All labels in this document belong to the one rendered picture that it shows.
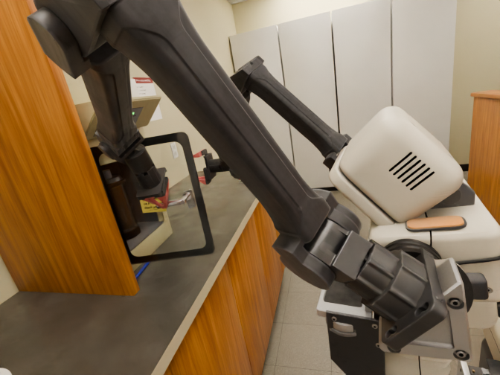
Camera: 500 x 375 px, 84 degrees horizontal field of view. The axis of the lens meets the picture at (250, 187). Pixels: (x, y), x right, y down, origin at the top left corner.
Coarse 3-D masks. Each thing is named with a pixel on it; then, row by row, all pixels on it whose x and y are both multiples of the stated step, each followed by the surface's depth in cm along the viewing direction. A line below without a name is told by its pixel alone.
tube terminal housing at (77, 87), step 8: (64, 72) 78; (72, 80) 80; (80, 80) 83; (72, 88) 80; (80, 88) 83; (72, 96) 80; (80, 96) 83; (88, 96) 85; (144, 136) 110; (96, 144) 87; (136, 264) 100
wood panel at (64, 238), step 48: (0, 0) 62; (0, 48) 66; (0, 96) 71; (48, 96) 68; (0, 144) 77; (48, 144) 73; (0, 192) 84; (48, 192) 79; (96, 192) 74; (0, 240) 92; (48, 240) 86; (96, 240) 81; (48, 288) 94; (96, 288) 88
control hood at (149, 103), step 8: (144, 96) 94; (152, 96) 98; (160, 96) 102; (80, 104) 76; (88, 104) 75; (136, 104) 91; (144, 104) 95; (152, 104) 100; (80, 112) 76; (88, 112) 76; (144, 112) 99; (152, 112) 104; (80, 120) 77; (88, 120) 77; (96, 120) 78; (144, 120) 103; (88, 128) 78; (96, 128) 81; (88, 136) 80
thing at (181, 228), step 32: (96, 160) 82; (160, 160) 81; (192, 160) 81; (128, 192) 85; (192, 192) 84; (128, 224) 88; (160, 224) 88; (192, 224) 87; (160, 256) 92; (192, 256) 91
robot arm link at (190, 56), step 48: (48, 0) 23; (96, 0) 20; (144, 0) 22; (96, 48) 28; (144, 48) 23; (192, 48) 24; (192, 96) 25; (240, 96) 28; (240, 144) 28; (288, 192) 32; (288, 240) 35
